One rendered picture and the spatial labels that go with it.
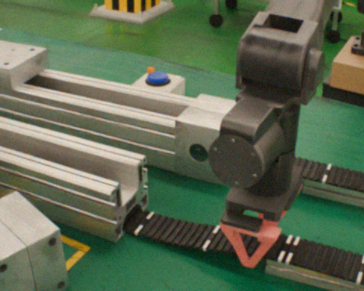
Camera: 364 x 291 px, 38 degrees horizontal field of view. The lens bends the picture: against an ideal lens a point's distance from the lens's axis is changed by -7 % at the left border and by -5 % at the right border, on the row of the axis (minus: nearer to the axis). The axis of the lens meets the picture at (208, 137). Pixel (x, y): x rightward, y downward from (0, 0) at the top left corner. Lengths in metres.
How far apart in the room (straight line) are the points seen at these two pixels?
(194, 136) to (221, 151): 0.30
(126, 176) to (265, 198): 0.23
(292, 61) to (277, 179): 0.14
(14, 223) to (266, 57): 0.34
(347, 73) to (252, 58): 0.66
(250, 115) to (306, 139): 0.48
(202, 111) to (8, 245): 0.39
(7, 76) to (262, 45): 0.55
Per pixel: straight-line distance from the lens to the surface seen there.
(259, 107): 0.53
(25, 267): 0.63
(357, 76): 1.19
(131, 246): 0.74
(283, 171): 0.61
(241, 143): 0.51
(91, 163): 0.79
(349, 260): 0.69
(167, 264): 0.71
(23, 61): 1.01
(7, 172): 0.80
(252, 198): 0.62
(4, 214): 0.66
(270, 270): 0.70
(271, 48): 0.55
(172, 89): 1.00
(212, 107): 0.86
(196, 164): 0.85
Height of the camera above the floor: 1.27
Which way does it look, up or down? 30 degrees down
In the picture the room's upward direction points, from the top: 2 degrees clockwise
